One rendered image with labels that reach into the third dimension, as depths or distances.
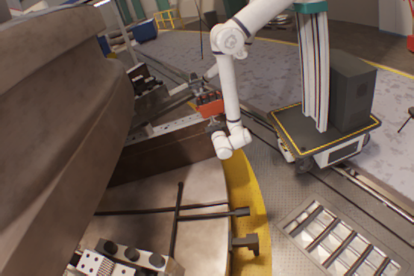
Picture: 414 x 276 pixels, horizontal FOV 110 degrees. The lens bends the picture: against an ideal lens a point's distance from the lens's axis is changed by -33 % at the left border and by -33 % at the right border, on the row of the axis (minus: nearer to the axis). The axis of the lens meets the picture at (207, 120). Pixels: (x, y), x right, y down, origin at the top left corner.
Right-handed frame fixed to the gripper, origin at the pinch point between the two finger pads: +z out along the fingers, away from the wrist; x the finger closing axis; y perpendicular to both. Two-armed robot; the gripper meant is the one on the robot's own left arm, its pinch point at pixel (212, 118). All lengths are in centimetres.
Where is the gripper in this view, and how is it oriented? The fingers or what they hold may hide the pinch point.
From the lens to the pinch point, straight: 145.1
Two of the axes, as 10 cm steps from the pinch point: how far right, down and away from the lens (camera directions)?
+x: 9.5, -3.1, 0.0
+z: -2.0, -6.1, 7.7
